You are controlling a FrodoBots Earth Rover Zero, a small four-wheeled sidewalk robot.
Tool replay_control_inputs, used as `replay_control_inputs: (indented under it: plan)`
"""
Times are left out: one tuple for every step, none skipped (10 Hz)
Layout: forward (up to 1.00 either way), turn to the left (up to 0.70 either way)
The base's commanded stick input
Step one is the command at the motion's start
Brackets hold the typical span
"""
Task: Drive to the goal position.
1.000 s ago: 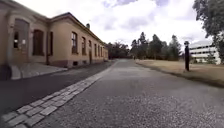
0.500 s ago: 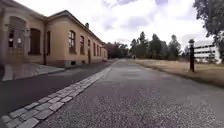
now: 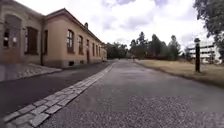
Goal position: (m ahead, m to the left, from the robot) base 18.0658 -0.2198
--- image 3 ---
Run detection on cobblestone pavement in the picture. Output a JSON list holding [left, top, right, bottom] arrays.
[[0, 63, 63, 83]]

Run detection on white building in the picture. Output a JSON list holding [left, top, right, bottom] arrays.
[[186, 43, 222, 64]]

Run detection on long yellow building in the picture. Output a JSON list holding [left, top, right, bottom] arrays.
[[0, 0, 108, 70]]

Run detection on grey asphalt road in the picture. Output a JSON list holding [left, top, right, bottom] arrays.
[[39, 59, 224, 128]]

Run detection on tree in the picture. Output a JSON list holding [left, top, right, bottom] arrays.
[[193, 0, 224, 62]]

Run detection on dark asphalt strip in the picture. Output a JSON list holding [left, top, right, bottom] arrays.
[[0, 61, 113, 118]]

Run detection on black pole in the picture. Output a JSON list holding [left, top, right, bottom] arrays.
[[194, 37, 202, 74]]

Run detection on row of trees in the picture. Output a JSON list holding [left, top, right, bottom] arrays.
[[106, 31, 188, 62]]

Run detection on dry grass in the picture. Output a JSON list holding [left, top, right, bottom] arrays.
[[134, 59, 224, 88]]

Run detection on grey cobblestone strip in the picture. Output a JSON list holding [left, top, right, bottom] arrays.
[[0, 60, 118, 128]]

